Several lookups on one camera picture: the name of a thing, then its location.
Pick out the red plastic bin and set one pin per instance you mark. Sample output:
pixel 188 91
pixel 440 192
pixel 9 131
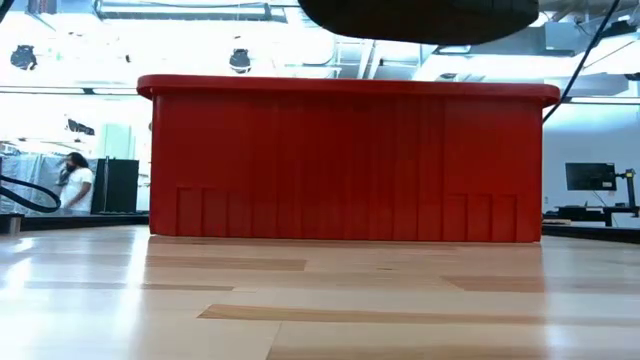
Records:
pixel 345 160

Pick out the black hanging ceiling fixture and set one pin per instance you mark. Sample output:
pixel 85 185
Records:
pixel 23 57
pixel 81 127
pixel 240 61

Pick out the black cabinet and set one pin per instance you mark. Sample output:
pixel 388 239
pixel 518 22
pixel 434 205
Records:
pixel 117 185

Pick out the person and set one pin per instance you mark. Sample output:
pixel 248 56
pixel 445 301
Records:
pixel 77 187

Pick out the black dark-screen monitor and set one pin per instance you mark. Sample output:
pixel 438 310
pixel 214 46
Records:
pixel 590 176

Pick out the black desk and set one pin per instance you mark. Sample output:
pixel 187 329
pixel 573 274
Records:
pixel 590 212

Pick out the grey tarp curtain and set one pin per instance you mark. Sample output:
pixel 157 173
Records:
pixel 35 167

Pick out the silver frame foot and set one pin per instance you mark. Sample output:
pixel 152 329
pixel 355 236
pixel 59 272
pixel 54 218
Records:
pixel 12 224

